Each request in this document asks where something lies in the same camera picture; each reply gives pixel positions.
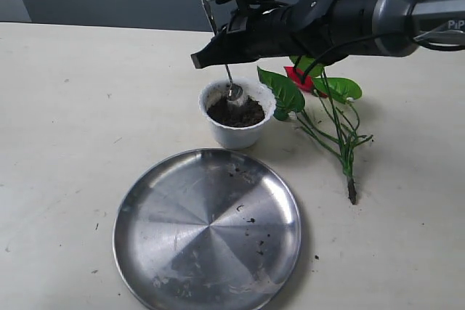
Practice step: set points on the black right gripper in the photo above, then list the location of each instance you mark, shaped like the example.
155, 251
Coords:
293, 30

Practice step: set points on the metal spoon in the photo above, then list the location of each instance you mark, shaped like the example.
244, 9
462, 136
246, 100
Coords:
235, 94

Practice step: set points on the artificial red anthurium plant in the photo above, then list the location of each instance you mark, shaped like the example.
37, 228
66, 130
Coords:
337, 97

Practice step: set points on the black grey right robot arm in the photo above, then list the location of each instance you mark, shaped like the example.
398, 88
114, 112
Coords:
331, 30

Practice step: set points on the white flower pot with soil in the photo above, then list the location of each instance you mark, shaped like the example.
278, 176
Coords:
237, 128

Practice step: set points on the round steel tray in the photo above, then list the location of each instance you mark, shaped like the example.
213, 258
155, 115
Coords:
207, 229

